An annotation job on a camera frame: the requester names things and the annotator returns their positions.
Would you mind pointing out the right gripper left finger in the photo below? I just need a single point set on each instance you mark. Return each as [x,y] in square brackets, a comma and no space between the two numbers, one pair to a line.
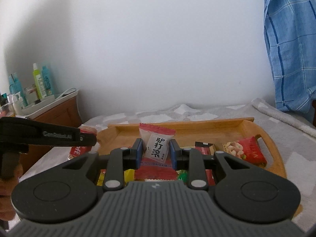
[68,190]

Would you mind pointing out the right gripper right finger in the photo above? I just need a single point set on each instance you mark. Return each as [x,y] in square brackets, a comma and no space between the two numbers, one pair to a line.
[241,190]

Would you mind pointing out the red peanut bag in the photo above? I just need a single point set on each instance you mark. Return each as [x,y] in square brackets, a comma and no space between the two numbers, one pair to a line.
[246,149]

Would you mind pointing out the red toffee packet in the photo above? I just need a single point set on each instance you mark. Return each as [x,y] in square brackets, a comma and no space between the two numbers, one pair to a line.
[88,140]

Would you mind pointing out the long red snack bar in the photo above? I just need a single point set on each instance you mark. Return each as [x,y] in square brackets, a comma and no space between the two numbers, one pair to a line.
[207,149]

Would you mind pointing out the yellow snack bag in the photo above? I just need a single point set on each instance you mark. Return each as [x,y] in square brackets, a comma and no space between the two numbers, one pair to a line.
[123,176]

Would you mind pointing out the green snack packet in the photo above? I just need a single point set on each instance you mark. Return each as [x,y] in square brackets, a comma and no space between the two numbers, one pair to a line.
[182,175]

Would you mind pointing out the cherry drop candy packet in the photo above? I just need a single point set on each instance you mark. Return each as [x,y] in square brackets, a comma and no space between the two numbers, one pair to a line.
[153,170]

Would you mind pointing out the pink white pastry packet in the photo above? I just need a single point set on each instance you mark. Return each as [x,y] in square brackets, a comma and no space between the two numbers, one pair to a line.
[156,141]

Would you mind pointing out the person's left hand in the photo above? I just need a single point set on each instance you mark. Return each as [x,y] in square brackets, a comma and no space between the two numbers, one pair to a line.
[7,211]

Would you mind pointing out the white organizer tray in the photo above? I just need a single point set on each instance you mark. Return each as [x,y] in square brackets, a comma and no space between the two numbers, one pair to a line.
[37,105]

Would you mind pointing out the blue bottle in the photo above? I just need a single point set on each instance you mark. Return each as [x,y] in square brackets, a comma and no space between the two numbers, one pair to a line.
[16,87]

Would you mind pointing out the green lotion bottle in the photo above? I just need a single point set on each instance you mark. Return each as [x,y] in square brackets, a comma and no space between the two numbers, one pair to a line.
[39,82]

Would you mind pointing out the wooden side cabinet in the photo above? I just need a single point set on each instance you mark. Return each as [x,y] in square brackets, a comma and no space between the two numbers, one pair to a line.
[64,114]

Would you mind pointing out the teal lotion bottle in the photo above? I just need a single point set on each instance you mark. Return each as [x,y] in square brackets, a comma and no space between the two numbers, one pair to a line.
[47,79]

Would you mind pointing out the bamboo serving tray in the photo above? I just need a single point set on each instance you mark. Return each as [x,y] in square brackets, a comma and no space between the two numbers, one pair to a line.
[222,131]

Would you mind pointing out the blue plaid cloth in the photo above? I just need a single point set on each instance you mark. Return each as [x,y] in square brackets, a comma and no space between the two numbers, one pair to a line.
[289,32]

